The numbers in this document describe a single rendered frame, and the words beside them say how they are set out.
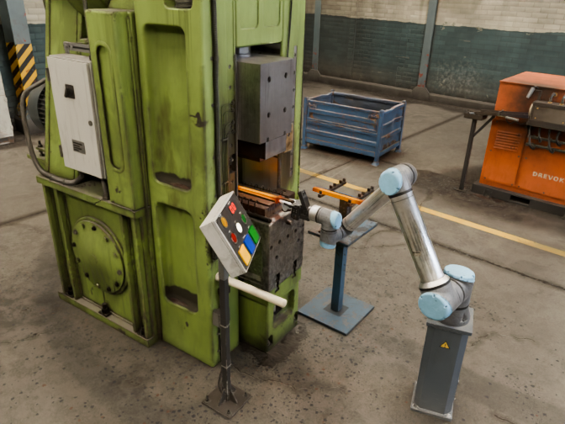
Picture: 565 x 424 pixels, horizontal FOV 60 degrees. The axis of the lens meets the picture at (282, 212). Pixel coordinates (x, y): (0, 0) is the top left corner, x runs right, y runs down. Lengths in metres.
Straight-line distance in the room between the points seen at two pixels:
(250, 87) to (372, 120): 4.02
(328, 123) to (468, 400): 4.43
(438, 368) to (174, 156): 1.77
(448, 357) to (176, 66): 1.99
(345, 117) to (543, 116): 2.36
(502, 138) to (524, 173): 0.44
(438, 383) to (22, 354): 2.47
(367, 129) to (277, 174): 3.52
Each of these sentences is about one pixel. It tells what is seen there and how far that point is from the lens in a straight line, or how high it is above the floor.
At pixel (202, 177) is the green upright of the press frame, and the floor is 1.22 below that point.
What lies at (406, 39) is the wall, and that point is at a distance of 10.73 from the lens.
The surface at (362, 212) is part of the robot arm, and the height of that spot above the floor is 1.03.
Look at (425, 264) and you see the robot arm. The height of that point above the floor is 0.96.
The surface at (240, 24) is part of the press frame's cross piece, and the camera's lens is 2.56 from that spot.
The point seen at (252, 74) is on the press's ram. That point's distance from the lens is 2.49.
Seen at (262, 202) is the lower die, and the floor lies 0.99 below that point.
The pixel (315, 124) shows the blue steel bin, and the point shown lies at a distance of 6.81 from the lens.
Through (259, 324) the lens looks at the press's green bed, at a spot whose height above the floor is 0.21.
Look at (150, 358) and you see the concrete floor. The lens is 3.26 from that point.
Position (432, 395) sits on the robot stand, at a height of 0.14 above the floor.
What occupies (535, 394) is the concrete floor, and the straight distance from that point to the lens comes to 3.37.
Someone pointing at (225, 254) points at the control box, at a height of 1.04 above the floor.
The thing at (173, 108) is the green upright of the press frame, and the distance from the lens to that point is 2.61.
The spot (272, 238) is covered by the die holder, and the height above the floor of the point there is 0.82.
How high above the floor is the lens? 2.13
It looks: 25 degrees down
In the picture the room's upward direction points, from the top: 2 degrees clockwise
